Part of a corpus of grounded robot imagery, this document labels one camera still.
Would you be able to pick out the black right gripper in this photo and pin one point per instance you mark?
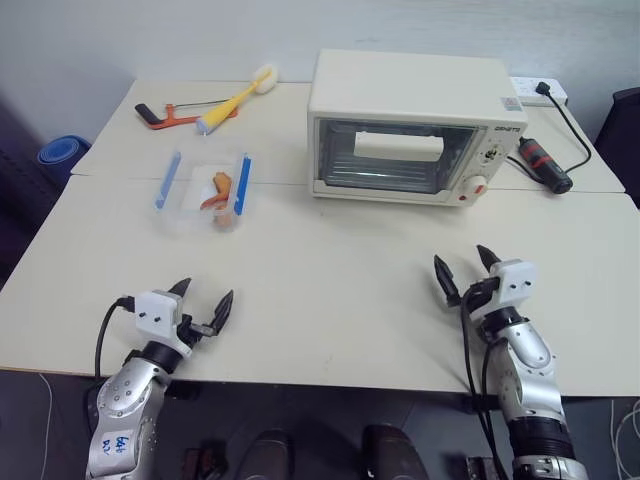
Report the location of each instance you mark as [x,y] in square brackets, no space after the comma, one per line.
[481,296]

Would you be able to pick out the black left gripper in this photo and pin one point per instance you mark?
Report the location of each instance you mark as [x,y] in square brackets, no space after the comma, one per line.
[194,330]

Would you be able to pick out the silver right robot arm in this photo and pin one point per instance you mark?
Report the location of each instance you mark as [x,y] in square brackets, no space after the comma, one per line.
[532,380]

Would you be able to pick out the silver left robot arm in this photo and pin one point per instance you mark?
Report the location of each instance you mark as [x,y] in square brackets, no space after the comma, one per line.
[125,395]

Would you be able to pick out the white knob with red marking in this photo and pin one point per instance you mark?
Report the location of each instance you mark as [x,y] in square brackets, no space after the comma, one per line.
[474,190]

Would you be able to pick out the clear plastic container blue handles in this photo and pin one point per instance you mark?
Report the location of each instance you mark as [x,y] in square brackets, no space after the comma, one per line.
[180,210]

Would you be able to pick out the orange fried food piece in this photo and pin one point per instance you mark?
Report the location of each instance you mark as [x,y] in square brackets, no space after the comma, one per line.
[222,182]

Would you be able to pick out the white toaster oven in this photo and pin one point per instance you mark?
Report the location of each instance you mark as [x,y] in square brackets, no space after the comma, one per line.
[400,90]

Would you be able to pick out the blue container clip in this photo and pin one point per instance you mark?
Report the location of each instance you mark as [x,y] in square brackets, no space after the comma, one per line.
[242,182]
[166,180]

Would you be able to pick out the black and red hand tool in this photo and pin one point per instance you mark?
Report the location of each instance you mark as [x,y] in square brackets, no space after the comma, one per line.
[542,164]

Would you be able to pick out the dark rounded shape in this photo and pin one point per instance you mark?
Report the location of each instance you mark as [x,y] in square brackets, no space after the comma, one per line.
[267,457]
[392,452]

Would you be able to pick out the white power strip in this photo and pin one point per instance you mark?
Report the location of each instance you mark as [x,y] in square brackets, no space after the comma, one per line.
[525,92]

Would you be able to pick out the yellow sponge bottle brush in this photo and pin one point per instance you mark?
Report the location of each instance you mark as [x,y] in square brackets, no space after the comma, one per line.
[227,107]

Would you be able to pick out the black power plug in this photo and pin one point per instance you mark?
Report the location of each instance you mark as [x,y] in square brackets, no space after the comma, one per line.
[544,90]

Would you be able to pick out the black chair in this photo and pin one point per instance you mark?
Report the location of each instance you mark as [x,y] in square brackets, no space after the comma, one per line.
[620,140]

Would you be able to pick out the dark upholstered furniture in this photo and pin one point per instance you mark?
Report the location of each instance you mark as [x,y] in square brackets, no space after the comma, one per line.
[25,200]

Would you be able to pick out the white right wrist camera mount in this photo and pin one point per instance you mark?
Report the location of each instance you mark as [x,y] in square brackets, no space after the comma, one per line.
[515,285]

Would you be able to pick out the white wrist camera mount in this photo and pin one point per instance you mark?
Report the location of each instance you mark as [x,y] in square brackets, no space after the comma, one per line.
[515,285]
[152,311]

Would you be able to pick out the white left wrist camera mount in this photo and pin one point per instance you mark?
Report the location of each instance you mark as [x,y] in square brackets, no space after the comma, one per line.
[152,311]

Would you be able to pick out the black table bracket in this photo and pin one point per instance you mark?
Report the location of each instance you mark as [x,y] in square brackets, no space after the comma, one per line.
[465,402]

